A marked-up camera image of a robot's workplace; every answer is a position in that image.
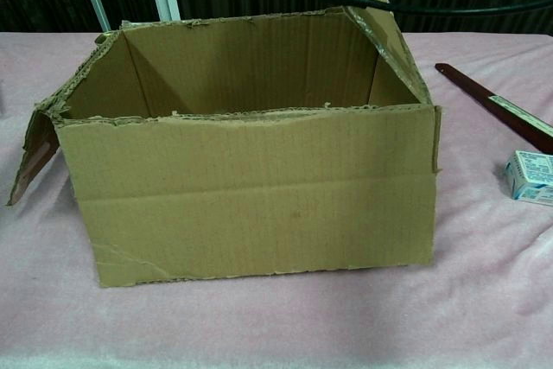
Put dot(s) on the brown cardboard shipping box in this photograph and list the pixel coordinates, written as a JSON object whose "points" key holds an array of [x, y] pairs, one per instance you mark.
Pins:
{"points": [[259, 196]]}

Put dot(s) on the dark red wooden stick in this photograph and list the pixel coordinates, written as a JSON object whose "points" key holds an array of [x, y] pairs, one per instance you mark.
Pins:
{"points": [[466, 83]]}

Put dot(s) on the small blue white carton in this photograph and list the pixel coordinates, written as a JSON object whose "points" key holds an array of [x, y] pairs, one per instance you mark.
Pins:
{"points": [[531, 176]]}

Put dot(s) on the pink fleece table cloth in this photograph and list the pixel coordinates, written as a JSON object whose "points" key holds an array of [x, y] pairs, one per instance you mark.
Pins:
{"points": [[259, 326]]}

